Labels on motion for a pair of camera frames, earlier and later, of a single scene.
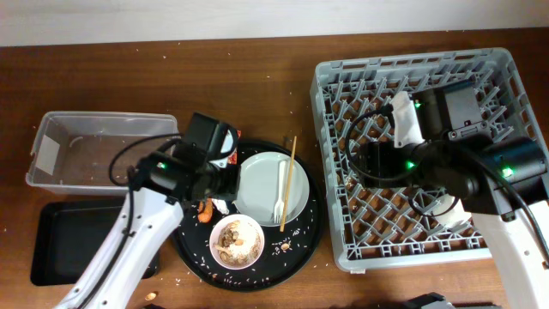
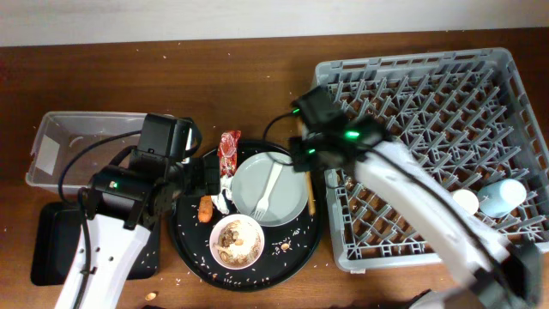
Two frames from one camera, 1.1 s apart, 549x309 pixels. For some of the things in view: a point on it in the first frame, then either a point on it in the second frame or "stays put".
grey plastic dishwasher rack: [376, 224] stays put
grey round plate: [259, 188] stays put
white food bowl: [237, 241] stays put
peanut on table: [150, 296] stays put
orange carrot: [205, 216] stays put
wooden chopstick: [289, 186] to [309, 176]
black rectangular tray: [69, 234] stays put
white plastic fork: [280, 206] to [261, 209]
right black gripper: [377, 164] to [298, 165]
